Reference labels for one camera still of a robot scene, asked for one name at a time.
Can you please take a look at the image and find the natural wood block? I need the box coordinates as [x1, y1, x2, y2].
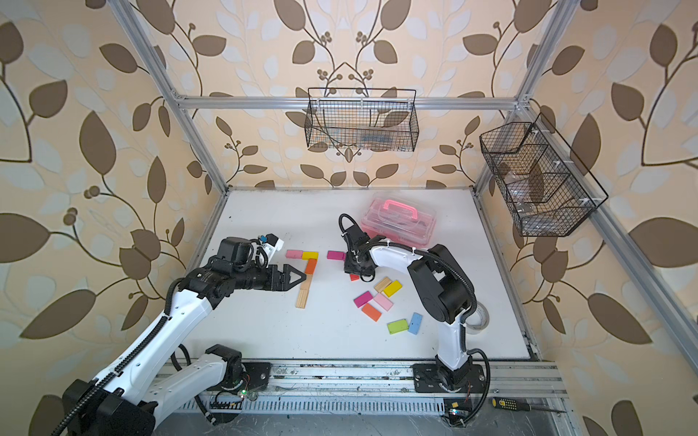
[296, 289, 309, 309]
[374, 277, 393, 294]
[300, 274, 313, 291]

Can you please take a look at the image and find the green block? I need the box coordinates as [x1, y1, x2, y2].
[386, 319, 410, 335]

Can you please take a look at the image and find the pink block in row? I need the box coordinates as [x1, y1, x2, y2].
[285, 250, 304, 259]

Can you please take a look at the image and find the yellow black screwdriver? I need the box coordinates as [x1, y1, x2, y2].
[492, 397, 565, 413]

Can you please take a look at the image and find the light pink block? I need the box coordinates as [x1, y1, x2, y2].
[373, 292, 394, 312]

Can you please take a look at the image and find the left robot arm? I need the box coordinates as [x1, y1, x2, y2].
[53, 234, 307, 435]

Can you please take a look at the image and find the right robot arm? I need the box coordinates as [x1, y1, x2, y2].
[339, 222, 492, 428]

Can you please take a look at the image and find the back black wire basket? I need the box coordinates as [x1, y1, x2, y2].
[303, 86, 420, 152]

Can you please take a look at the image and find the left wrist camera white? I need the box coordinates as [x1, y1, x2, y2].
[258, 234, 284, 257]

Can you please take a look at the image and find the white tape roll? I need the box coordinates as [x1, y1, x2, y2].
[465, 303, 490, 334]

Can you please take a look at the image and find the blue block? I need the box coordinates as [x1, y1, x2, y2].
[408, 312, 424, 335]

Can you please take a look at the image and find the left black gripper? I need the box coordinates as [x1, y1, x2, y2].
[230, 262, 305, 292]

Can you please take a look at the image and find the orange block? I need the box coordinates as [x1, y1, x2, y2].
[361, 303, 383, 323]
[305, 259, 317, 275]

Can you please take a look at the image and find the pink plastic storage box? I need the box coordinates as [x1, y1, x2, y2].
[359, 196, 436, 248]

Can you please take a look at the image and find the natural wood block in pile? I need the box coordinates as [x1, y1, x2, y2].
[374, 277, 393, 294]

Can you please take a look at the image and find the magenta block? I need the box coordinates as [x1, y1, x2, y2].
[326, 251, 345, 261]
[354, 291, 374, 308]

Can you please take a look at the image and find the black wire basket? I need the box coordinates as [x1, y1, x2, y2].
[479, 114, 609, 237]
[303, 86, 420, 152]

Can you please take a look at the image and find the right black wire basket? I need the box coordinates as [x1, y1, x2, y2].
[479, 114, 609, 237]

